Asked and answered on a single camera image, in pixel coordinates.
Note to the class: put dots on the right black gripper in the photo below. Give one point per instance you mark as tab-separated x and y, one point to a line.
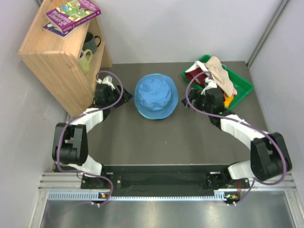
195	95

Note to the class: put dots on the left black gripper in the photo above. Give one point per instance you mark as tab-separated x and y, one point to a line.
126	96

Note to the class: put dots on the medium blue bucket hat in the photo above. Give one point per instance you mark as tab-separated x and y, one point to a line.
155	95

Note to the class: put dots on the beige bucket hat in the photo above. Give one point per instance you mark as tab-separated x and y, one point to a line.
220	75

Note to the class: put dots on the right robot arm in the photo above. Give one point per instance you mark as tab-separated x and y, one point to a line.
269	156

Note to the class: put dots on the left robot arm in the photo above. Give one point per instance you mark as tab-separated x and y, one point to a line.
70	146

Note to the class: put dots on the dark red hat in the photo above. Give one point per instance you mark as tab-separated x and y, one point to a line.
204	81

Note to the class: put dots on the white hat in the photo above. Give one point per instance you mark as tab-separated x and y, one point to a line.
199	67

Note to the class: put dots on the yellow hat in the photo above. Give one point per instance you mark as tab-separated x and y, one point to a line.
229	101

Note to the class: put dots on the light green mug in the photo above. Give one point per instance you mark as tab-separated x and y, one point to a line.
85	59

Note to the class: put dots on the green plastic tray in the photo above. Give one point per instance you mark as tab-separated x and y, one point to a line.
242	86

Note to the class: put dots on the dark green mug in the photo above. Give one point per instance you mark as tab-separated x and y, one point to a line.
90	42

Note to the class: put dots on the wooden shelf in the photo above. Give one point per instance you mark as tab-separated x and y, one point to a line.
54	60

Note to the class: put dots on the purple book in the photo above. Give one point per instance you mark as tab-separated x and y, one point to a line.
51	28
72	14

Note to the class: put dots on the lower purple book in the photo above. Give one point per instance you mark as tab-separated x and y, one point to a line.
51	28

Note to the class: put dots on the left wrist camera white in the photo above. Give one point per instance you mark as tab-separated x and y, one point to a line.
108	80

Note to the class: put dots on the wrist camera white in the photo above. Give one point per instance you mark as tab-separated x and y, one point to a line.
108	80
209	84

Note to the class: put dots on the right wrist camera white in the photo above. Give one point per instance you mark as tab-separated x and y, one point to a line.
209	84

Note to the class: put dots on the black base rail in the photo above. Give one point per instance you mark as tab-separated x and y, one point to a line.
203	176

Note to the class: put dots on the aluminium frame rail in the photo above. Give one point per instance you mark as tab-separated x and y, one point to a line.
60	186

